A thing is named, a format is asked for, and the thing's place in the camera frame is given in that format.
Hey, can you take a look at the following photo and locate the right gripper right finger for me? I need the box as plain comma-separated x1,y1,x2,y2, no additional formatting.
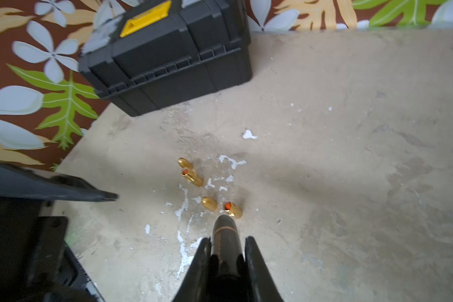
245,236,284,302

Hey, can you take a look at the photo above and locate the gold lipstick cap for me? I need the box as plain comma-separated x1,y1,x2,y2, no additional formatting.
201,197,218,212
178,157,194,170

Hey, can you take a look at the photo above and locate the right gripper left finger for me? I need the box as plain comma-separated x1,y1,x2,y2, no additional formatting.
173,238,211,302

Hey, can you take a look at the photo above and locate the black lipstick tube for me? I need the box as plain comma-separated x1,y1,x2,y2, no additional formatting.
210,215,247,301

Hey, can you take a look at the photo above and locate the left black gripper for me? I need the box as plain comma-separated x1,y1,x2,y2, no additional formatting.
0,162,119,301

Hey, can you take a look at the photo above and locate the gold lipstick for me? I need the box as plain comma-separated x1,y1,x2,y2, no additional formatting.
223,201,243,219
181,167,204,187

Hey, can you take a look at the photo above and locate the black plastic toolbox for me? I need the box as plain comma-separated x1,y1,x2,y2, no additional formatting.
79,1,252,117

